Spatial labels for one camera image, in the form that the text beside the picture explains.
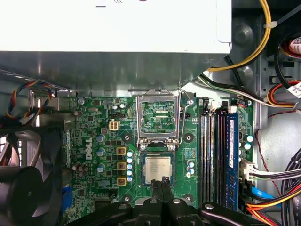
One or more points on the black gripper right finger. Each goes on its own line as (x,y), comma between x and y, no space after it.
(178,212)

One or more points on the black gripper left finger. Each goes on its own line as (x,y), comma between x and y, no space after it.
(148,212)

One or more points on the silver CPU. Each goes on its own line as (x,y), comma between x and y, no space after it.
(157,167)

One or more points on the CPU socket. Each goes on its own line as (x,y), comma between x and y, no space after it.
(140,169)

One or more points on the black RAM slot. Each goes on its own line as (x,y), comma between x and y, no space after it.
(218,153)
(204,153)
(211,153)

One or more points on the blue RAM stick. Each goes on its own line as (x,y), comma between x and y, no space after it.
(232,153)

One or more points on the blue board connector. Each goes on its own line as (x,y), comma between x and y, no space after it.
(67,200)

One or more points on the green motherboard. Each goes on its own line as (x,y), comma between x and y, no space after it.
(94,141)

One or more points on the metal locking lever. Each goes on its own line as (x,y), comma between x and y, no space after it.
(184,122)

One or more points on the metal socket cover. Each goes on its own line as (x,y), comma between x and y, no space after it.
(157,95)

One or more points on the black case fan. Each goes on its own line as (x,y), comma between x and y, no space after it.
(23,193)

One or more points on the black PC case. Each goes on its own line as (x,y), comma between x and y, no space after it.
(277,131)

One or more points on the grey power supply unit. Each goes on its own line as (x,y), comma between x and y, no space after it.
(117,28)

